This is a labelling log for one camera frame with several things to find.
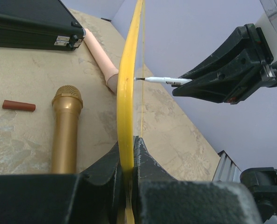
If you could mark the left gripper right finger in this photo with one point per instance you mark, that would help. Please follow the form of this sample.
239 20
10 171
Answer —
158 198

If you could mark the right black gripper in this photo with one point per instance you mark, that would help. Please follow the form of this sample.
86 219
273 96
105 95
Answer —
231 90

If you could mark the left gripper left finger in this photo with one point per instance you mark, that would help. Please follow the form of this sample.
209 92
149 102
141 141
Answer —
94 196

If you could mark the red white marker pen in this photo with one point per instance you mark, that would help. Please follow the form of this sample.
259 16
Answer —
164 80

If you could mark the yellow framed whiteboard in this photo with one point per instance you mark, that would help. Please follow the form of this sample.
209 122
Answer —
125 89

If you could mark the red marker cap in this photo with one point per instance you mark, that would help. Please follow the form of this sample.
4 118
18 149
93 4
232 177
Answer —
14 105

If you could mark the gold microphone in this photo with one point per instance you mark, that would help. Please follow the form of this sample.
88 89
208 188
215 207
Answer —
67 105

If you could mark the pink microphone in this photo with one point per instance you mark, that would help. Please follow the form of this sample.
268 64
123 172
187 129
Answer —
109 70

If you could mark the black hard case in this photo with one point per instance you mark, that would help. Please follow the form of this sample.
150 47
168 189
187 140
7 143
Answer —
39 24

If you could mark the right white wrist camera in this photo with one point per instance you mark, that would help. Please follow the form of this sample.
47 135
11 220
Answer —
268 23

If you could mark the aluminium frame rails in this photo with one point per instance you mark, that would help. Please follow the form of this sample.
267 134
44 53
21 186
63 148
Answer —
226 171

